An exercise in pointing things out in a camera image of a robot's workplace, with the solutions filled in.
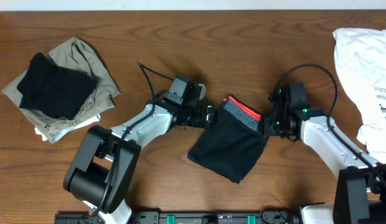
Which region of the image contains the black leggings red waistband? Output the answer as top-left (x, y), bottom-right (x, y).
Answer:
top-left (187, 95), bottom-right (269, 184)

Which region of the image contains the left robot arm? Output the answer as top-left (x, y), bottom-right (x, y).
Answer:
top-left (63, 100), bottom-right (215, 223)

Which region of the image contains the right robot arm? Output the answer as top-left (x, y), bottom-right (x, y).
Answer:
top-left (260, 83), bottom-right (386, 224)

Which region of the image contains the white shirt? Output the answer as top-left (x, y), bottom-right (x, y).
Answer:
top-left (333, 28), bottom-right (386, 164)

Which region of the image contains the white garment under khaki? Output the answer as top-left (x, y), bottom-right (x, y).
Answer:
top-left (34, 114), bottom-right (101, 143)

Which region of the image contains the folded khaki garment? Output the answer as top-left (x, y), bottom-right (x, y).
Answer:
top-left (2, 37), bottom-right (120, 142)

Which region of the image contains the folded black garment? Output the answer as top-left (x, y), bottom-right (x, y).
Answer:
top-left (17, 52), bottom-right (97, 120)

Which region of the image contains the left black cable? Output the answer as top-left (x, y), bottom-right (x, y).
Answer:
top-left (88, 60), bottom-right (175, 218)

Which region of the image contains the black cable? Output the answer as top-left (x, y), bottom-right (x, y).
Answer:
top-left (273, 63), bottom-right (386, 194)
top-left (88, 60), bottom-right (175, 218)

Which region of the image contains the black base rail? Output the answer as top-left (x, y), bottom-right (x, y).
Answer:
top-left (54, 208), bottom-right (303, 224)

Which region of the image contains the right black cable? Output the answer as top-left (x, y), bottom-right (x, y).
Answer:
top-left (273, 63), bottom-right (386, 194)

